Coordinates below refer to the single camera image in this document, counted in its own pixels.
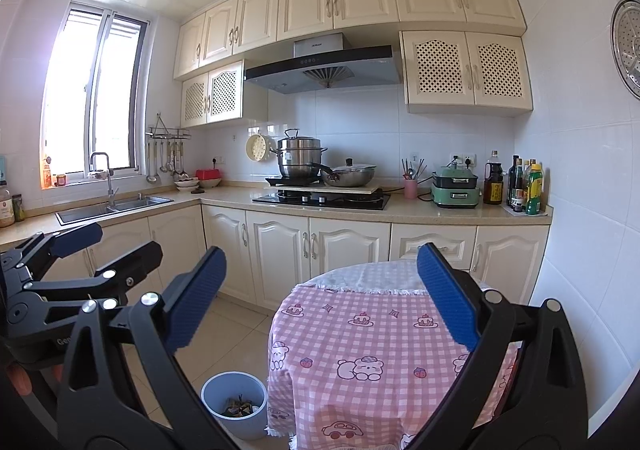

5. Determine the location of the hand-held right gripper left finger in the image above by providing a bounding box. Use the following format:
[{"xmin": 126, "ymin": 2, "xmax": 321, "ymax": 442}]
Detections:
[{"xmin": 56, "ymin": 246, "xmax": 232, "ymax": 450}]

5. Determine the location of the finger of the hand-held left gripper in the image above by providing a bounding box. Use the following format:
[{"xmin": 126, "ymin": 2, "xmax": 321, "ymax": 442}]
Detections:
[
  {"xmin": 24, "ymin": 240, "xmax": 164, "ymax": 317},
  {"xmin": 1, "ymin": 223, "xmax": 104, "ymax": 281}
]

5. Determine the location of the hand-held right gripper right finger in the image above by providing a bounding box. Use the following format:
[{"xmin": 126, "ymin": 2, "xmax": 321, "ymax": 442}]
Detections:
[{"xmin": 416, "ymin": 243, "xmax": 589, "ymax": 450}]

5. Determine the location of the light blue waste bin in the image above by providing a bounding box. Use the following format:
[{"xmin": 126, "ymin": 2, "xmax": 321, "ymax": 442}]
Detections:
[{"xmin": 201, "ymin": 371, "xmax": 267, "ymax": 440}]

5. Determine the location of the steel kitchen sink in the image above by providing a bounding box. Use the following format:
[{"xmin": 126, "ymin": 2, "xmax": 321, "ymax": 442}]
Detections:
[{"xmin": 55, "ymin": 194, "xmax": 175, "ymax": 225}]

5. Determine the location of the chrome kitchen faucet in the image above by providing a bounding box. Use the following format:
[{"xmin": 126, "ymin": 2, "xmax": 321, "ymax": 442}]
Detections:
[{"xmin": 89, "ymin": 152, "xmax": 118, "ymax": 208}]

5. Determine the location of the jar with orange label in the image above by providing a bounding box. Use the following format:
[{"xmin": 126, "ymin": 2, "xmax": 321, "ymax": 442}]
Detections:
[{"xmin": 0, "ymin": 180, "xmax": 16, "ymax": 229}]

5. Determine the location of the row of cream base cabinets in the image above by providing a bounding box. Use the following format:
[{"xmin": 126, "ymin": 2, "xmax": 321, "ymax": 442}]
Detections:
[{"xmin": 0, "ymin": 187, "xmax": 553, "ymax": 315}]

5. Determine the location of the hanging utensil rack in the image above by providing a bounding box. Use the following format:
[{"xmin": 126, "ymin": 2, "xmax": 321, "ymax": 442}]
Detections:
[{"xmin": 145, "ymin": 112, "xmax": 192, "ymax": 184}]

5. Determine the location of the green electric grill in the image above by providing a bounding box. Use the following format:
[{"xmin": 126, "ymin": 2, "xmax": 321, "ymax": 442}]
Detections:
[{"xmin": 431, "ymin": 165, "xmax": 480, "ymax": 209}]

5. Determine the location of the dark sauce bottle yellow label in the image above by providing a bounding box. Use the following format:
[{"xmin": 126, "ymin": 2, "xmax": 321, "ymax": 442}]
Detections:
[{"xmin": 482, "ymin": 150, "xmax": 505, "ymax": 205}]

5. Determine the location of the dark bottle white label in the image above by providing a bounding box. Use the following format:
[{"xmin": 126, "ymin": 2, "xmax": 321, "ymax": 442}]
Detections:
[{"xmin": 514, "ymin": 159, "xmax": 527, "ymax": 211}]

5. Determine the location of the black glass gas stove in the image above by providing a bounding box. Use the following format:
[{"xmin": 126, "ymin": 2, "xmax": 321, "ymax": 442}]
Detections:
[{"xmin": 251, "ymin": 187, "xmax": 392, "ymax": 211}]

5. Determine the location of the bundle of chopsticks and spoons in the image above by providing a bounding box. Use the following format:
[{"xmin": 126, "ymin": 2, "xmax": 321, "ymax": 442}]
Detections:
[{"xmin": 401, "ymin": 157, "xmax": 428, "ymax": 181}]

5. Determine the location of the dark green glass bottle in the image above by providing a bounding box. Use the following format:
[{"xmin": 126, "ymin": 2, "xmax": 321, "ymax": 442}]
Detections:
[{"xmin": 507, "ymin": 155, "xmax": 521, "ymax": 207}]

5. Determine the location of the green bottle yellow cap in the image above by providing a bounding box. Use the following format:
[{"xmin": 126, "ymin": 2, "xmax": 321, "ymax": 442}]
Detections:
[{"xmin": 525, "ymin": 164, "xmax": 545, "ymax": 215}]

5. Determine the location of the wooden board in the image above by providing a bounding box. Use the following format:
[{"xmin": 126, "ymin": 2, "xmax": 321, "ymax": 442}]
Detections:
[{"xmin": 277, "ymin": 182, "xmax": 381, "ymax": 195}]

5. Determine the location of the kitchen window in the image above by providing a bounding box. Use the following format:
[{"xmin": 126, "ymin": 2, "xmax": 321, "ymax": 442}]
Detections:
[{"xmin": 40, "ymin": 2, "xmax": 151, "ymax": 181}]

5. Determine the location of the cream perforated round strainer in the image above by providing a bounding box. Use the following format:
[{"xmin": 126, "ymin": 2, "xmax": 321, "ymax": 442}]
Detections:
[{"xmin": 245, "ymin": 134, "xmax": 278, "ymax": 163}]

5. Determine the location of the steel steamer pot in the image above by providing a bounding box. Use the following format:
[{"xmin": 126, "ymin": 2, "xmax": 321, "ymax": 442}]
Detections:
[{"xmin": 270, "ymin": 128, "xmax": 328, "ymax": 179}]

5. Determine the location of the black glass range hood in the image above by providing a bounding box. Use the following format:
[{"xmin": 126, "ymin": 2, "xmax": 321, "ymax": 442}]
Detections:
[{"xmin": 244, "ymin": 33, "xmax": 403, "ymax": 94}]

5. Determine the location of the round steel steamer rack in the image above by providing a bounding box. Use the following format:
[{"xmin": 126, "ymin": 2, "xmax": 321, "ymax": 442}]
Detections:
[{"xmin": 610, "ymin": 0, "xmax": 640, "ymax": 101}]

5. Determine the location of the steel wok with black handle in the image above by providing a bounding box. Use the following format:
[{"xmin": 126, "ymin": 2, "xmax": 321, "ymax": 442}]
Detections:
[{"xmin": 306, "ymin": 157, "xmax": 377, "ymax": 188}]

